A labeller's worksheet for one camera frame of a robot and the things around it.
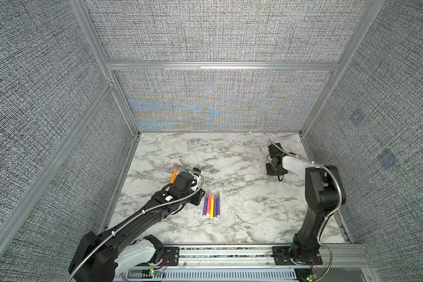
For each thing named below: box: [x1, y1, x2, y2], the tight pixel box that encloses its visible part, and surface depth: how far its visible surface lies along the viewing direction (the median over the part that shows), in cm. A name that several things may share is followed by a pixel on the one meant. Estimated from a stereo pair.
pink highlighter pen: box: [206, 192, 212, 216], surface depth 89 cm
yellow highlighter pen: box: [210, 195, 215, 220], surface depth 89 cm
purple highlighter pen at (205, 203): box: [202, 192, 208, 217], surface depth 88 cm
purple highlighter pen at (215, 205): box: [213, 193, 217, 218], surface depth 89 cm
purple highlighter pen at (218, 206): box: [216, 195, 221, 217], surface depth 89 cm
